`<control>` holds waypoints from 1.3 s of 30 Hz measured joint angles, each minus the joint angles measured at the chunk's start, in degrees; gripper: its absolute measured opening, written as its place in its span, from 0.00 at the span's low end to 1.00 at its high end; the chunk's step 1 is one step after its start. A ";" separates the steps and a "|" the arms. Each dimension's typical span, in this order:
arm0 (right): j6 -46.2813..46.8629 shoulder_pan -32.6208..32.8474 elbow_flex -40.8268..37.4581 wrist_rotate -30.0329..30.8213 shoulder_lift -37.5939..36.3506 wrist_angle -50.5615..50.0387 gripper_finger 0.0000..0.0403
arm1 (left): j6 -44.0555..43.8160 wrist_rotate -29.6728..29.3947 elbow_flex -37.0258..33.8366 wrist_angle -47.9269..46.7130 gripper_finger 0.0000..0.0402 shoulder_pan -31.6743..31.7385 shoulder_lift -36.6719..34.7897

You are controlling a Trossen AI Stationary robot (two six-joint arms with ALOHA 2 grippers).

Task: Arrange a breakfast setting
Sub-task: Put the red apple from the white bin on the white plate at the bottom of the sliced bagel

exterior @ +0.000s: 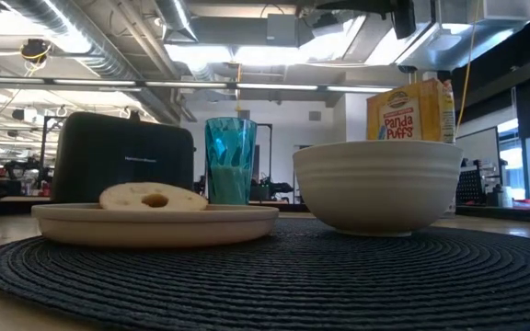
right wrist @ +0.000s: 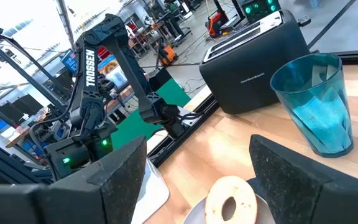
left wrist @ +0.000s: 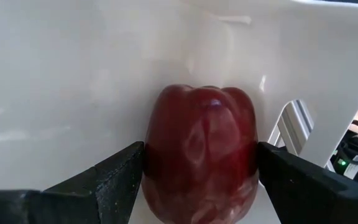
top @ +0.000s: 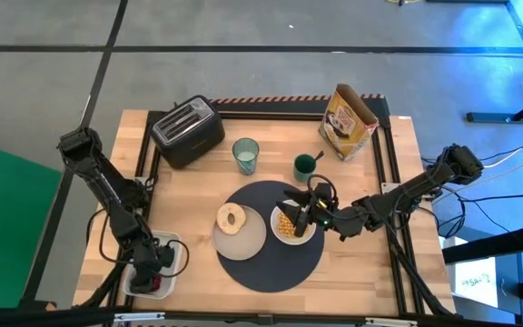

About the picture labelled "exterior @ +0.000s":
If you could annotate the blue faceted plastic tumbler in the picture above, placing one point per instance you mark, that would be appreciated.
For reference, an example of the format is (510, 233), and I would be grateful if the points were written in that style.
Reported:
(230, 161)

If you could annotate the bagel half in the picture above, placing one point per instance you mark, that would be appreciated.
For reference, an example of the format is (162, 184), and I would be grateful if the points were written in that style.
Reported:
(122, 197)

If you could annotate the Panda Puffs cereal box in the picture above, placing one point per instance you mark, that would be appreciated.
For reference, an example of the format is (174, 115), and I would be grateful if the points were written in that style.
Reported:
(430, 110)

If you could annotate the white ribbed bowl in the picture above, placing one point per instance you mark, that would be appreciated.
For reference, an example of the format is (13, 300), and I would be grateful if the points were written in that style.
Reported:
(375, 188)

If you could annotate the ceiling light strip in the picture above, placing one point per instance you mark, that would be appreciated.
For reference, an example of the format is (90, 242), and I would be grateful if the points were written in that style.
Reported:
(182, 84)

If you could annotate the dark woven round placemat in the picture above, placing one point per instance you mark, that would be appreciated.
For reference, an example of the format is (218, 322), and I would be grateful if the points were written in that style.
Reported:
(292, 285)

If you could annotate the cream rimmed plate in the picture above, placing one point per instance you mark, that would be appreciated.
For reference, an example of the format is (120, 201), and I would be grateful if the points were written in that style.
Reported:
(154, 227)

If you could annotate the black toaster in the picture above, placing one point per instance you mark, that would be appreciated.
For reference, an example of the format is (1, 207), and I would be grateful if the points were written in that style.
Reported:
(108, 151)

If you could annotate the black pegboard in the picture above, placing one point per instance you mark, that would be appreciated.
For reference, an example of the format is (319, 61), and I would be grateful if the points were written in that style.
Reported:
(469, 186)

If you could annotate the silver ceiling duct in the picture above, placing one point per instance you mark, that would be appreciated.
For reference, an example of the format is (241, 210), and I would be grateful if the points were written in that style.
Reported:
(104, 55)

